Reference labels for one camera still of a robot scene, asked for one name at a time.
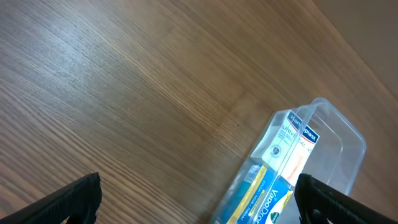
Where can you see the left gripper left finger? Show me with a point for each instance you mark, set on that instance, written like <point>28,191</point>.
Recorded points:
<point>76,202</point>

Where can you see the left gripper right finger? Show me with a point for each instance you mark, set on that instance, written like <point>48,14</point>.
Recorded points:
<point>318,203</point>

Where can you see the blue yellow VapoDrops box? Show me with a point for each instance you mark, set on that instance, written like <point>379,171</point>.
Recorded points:
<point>255,198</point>

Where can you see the Hansaplast plaster box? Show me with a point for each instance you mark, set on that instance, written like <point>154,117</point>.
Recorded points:
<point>286,145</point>

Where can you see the clear plastic container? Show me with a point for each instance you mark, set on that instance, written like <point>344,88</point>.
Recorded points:
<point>335,159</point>

